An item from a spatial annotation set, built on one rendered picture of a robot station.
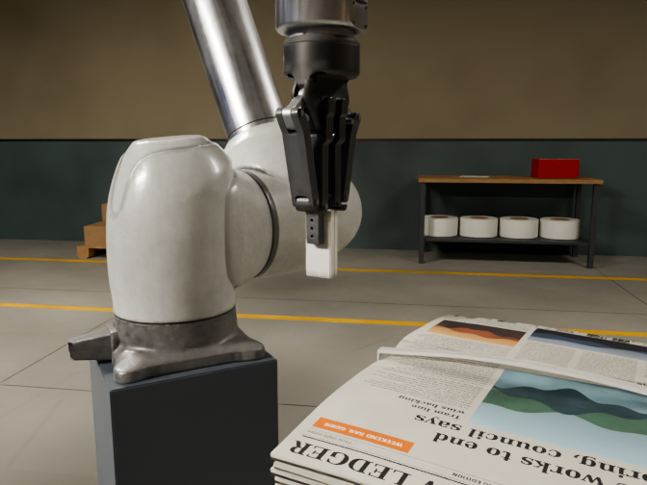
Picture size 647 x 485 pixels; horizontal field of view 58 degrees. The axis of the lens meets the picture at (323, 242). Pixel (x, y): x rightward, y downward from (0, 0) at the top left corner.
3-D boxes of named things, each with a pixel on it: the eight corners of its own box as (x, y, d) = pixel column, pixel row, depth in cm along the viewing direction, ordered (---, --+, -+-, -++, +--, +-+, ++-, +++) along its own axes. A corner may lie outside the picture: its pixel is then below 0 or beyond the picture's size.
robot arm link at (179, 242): (88, 306, 76) (75, 134, 72) (206, 282, 89) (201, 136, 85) (150, 334, 65) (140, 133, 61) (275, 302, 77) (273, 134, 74)
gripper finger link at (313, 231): (324, 193, 58) (308, 195, 56) (324, 243, 59) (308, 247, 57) (311, 192, 59) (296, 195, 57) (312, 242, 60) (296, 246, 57)
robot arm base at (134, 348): (64, 343, 79) (61, 302, 78) (221, 319, 89) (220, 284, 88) (78, 393, 63) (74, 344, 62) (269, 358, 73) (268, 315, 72)
